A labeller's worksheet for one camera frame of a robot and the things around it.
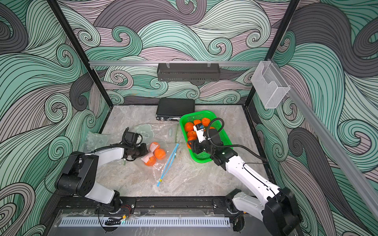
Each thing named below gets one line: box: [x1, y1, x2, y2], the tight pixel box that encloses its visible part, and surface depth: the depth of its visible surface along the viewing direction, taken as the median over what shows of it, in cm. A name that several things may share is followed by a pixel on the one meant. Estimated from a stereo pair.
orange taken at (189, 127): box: [184, 121, 194, 133], surface depth 100 cm
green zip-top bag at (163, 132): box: [132, 122, 179, 145], surface depth 104 cm
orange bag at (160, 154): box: [154, 148, 166, 161], surface depth 88 cm
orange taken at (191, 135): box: [187, 130, 198, 142], surface depth 97 cm
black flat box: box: [155, 98, 196, 122], surface depth 116 cm
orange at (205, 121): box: [201, 117, 211, 127], surface depth 106 cm
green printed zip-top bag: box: [78, 131, 111, 153], surface depth 97 cm
